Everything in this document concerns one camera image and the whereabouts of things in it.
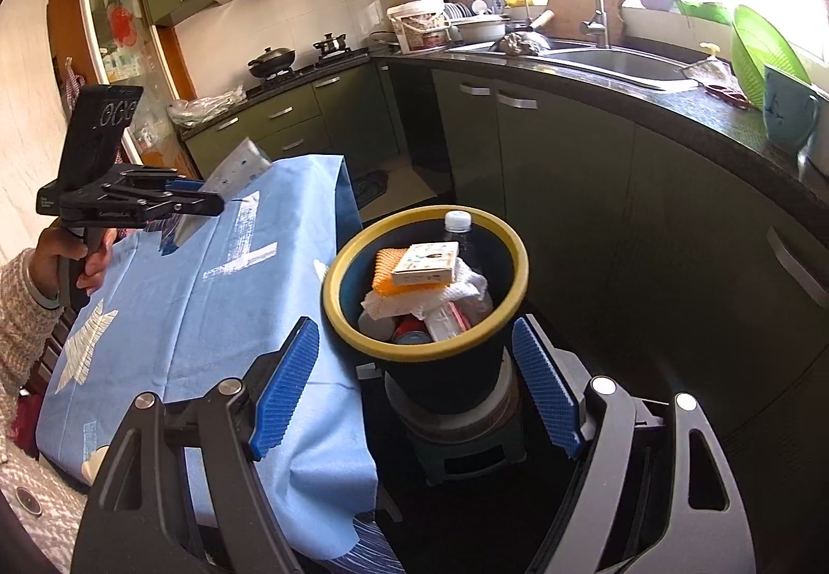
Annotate plastic bag on counter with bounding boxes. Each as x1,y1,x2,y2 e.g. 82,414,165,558
167,84,246,129

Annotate red white milk carton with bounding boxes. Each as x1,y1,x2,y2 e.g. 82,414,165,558
424,302,472,342

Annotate wooden cutting board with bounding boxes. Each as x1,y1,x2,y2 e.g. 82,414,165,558
542,0,625,38

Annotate black wok with lid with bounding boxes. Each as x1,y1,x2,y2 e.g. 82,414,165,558
247,47,296,80

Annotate green lower cabinets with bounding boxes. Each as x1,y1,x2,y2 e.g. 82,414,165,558
180,54,829,484

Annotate left forearm knitted sleeve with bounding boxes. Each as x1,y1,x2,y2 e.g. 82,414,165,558
0,249,62,447

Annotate white tissue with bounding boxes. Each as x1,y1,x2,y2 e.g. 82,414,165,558
361,261,488,320

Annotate small white paper box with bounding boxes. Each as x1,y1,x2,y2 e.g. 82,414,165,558
391,241,460,286

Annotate dark floor mat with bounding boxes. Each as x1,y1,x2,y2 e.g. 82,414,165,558
351,170,388,209

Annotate glass sliding door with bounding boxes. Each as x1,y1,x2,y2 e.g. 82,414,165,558
79,0,188,174

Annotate clear plastic water bottle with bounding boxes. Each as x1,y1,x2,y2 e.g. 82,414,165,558
442,209,496,316

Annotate silver snack wrapper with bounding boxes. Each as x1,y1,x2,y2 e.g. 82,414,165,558
160,138,271,254

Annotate steel sink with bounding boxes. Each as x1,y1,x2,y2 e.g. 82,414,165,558
450,42,698,93

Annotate blue tablecloth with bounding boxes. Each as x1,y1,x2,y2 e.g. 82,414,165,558
37,154,378,572

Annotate person's left hand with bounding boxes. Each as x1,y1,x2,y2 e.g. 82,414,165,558
28,224,120,298

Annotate orange foam fruit net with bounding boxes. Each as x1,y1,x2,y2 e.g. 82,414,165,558
373,241,458,296

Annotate white metal pot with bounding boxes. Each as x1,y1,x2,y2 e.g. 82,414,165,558
452,14,509,44

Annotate black bin yellow rim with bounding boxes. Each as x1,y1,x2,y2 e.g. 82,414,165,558
322,205,530,415

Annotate hanging plaid apron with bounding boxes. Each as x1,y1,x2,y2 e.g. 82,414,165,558
62,56,85,117

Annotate teal ceramic mug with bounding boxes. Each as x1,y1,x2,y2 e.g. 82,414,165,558
763,65,823,154

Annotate red crushed can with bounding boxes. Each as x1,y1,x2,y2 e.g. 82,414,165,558
392,314,433,346

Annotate green plastic basket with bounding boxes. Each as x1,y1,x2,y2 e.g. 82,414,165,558
731,4,811,110

